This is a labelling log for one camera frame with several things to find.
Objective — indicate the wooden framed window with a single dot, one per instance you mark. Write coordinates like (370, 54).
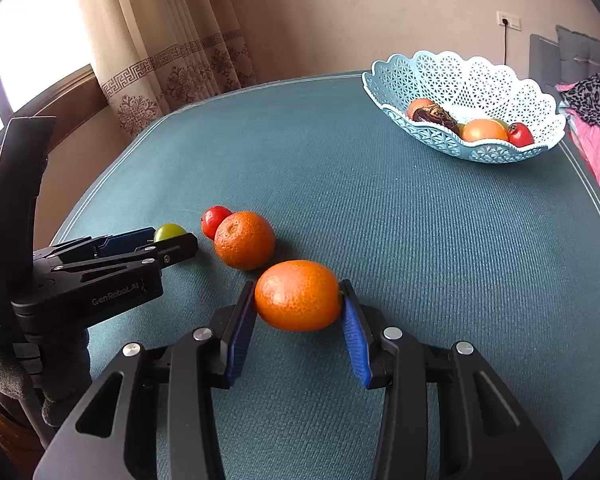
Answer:
(35, 45)

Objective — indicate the large red tomato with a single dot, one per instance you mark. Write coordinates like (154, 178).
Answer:
(521, 135)

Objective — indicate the person's left forearm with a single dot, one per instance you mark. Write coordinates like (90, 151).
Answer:
(5, 425)

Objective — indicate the smooth oval orange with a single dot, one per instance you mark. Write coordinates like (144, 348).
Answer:
(484, 131)

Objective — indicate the medium green tomato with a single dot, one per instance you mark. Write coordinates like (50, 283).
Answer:
(169, 231)

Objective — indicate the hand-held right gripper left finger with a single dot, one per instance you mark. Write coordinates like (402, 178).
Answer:
(240, 330)

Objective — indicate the large rough mandarin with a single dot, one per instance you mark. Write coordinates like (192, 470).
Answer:
(298, 295)

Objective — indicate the beige patterned curtain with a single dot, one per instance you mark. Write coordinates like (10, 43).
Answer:
(170, 50)

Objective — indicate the round orange with stem dot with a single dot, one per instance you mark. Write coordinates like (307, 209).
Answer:
(416, 108)

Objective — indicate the pink blanket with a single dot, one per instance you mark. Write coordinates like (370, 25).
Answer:
(597, 150)

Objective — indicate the white wall socket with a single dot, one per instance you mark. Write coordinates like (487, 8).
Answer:
(508, 19)

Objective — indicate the leopard print cloth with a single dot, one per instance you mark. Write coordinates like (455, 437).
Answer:
(595, 102)

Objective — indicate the small rough mandarin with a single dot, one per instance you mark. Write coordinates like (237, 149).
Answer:
(244, 240)

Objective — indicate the wrinkled dark passion fruit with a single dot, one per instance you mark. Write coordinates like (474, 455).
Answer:
(437, 117)

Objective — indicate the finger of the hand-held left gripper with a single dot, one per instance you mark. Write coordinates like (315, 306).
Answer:
(125, 241)
(177, 250)

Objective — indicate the person's left hand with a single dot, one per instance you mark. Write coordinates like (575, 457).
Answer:
(62, 375)

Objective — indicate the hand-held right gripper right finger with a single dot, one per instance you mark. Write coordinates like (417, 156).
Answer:
(355, 340)

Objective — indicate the small red cherry tomato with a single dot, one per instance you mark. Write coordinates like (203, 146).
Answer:
(212, 219)

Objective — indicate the light blue lattice fruit basket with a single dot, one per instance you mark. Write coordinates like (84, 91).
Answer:
(485, 85)

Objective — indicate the grey padded headboard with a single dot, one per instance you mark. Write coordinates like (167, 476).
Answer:
(575, 50)

